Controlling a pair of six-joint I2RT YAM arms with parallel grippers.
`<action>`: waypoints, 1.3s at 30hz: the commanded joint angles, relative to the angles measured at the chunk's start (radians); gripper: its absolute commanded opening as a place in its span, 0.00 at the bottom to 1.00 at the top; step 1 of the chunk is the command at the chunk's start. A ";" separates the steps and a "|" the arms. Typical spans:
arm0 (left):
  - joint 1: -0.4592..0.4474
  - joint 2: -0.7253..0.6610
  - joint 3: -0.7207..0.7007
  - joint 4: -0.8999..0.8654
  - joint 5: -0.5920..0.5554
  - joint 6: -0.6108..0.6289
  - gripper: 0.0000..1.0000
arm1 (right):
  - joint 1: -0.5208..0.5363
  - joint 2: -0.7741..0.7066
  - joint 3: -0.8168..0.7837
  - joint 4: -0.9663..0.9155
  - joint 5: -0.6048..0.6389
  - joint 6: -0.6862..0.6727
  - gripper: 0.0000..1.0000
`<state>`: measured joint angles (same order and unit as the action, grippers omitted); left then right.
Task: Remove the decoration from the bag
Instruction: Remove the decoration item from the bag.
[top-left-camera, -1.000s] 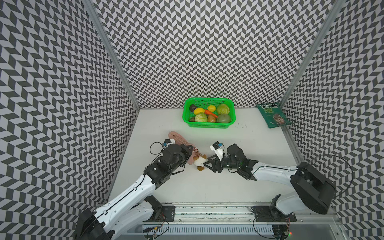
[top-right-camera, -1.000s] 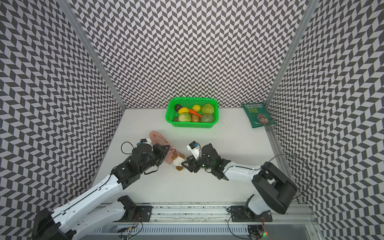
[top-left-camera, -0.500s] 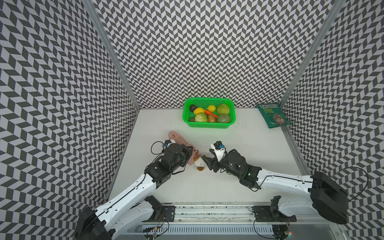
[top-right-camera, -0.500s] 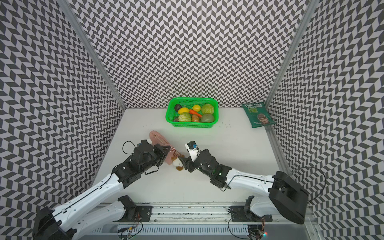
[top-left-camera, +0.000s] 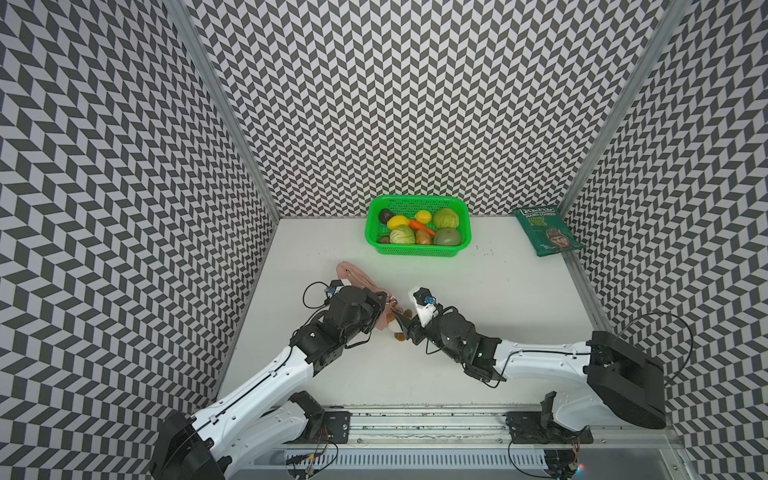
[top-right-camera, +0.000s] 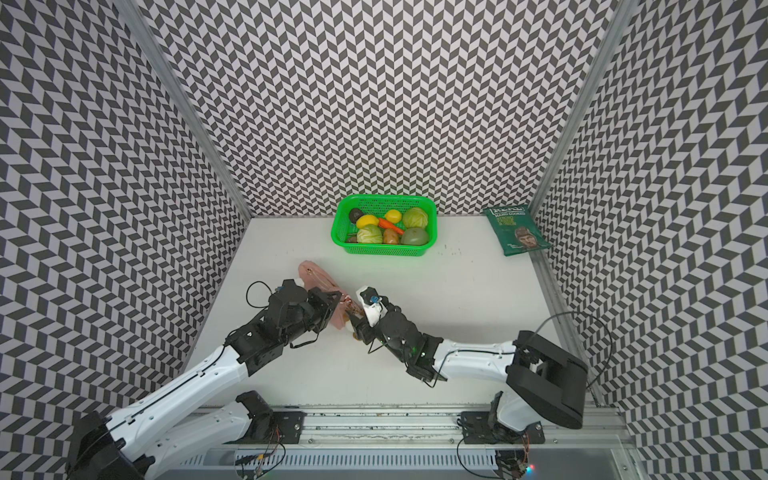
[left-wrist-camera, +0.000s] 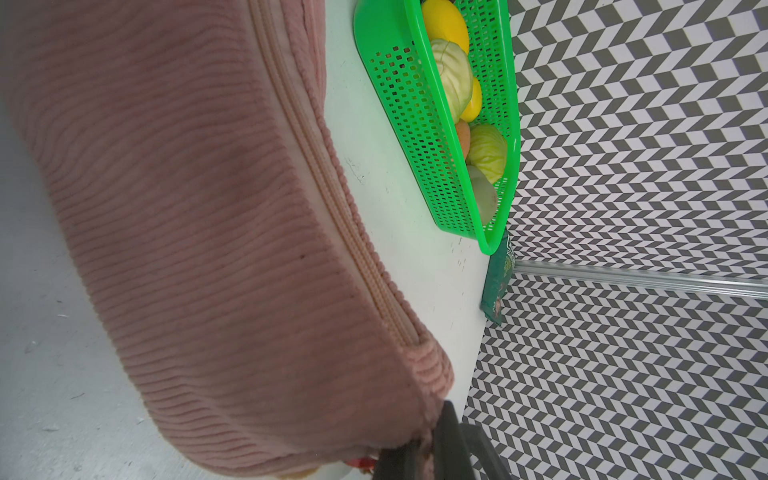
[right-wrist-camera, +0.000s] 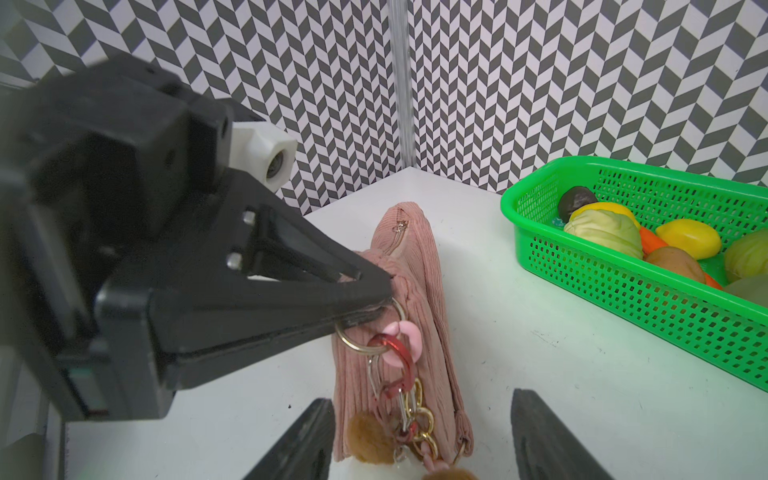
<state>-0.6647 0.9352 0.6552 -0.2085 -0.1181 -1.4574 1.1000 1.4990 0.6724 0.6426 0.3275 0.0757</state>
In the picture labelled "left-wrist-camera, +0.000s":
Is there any light green toy cabbage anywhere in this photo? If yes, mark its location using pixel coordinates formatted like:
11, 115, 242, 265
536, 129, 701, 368
467, 124, 508, 184

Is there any yellow toy lemon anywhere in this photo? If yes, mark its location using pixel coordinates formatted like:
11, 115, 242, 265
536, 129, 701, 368
460, 78, 482, 123

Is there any green toy lettuce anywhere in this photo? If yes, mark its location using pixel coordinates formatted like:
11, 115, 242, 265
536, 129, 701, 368
430, 39, 474, 123

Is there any grey green toy avocado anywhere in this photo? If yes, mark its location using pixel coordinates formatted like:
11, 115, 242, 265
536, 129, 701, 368
467, 165, 498, 225

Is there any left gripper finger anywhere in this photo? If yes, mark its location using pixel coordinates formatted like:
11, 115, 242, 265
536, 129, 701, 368
373, 401, 510, 480

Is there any right aluminium corner post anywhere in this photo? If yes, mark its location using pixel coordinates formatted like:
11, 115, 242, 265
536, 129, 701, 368
514, 260, 767, 300

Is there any green plastic basket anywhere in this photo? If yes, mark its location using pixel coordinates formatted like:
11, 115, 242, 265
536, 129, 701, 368
353, 1, 521, 255

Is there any pink corduroy bag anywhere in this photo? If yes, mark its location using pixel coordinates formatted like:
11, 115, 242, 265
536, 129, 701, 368
1, 1, 454, 479

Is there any brown toy potato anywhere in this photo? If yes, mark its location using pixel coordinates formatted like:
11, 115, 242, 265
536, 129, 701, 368
455, 120, 471, 159

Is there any green book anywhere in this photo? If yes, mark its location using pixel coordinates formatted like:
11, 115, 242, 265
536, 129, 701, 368
479, 231, 516, 325

